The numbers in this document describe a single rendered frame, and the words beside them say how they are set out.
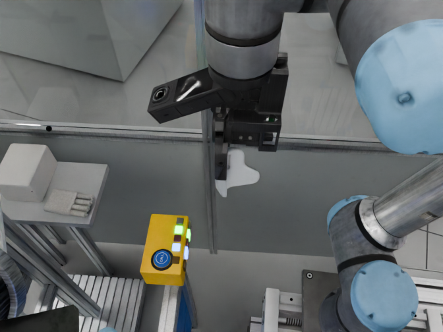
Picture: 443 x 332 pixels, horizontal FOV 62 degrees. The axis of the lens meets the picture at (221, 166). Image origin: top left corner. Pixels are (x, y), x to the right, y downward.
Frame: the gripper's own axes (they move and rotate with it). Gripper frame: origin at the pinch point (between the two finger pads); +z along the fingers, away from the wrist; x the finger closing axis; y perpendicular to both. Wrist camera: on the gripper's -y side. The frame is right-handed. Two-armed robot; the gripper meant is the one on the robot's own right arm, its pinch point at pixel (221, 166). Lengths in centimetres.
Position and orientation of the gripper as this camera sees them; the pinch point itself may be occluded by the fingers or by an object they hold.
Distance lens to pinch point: 55.6
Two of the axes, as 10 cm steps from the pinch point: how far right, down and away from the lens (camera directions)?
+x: 0.7, -8.1, 5.8
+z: 0.0, 5.8, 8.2
